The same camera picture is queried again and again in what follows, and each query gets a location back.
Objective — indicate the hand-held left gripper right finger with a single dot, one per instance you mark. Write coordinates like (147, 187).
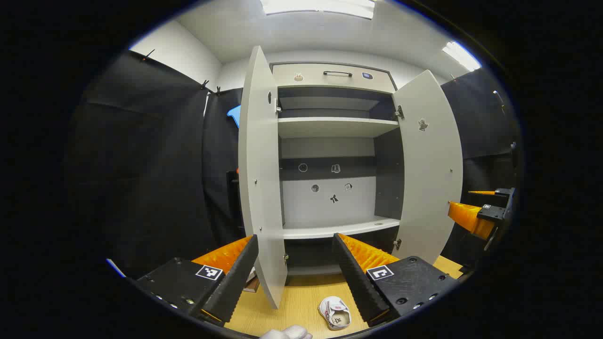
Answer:
(358, 278)

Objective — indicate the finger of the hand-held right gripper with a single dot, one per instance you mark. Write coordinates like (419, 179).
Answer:
(492, 213)
(505, 192)

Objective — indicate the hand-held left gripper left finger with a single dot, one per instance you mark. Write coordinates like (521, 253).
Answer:
(235, 278)

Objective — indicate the white shoe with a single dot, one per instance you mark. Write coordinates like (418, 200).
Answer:
(335, 313)

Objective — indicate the grey cabinet door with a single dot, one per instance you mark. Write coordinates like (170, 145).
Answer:
(261, 188)
(428, 188)

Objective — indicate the grey shoe cabinet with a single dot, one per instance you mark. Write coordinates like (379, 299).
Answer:
(330, 127)

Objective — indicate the grey cabinet drawer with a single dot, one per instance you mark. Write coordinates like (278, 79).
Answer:
(311, 75)

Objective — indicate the brown cover book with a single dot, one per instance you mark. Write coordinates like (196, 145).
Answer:
(252, 286)

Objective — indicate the ceiling light panel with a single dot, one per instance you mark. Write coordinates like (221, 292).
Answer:
(320, 7)
(461, 55)

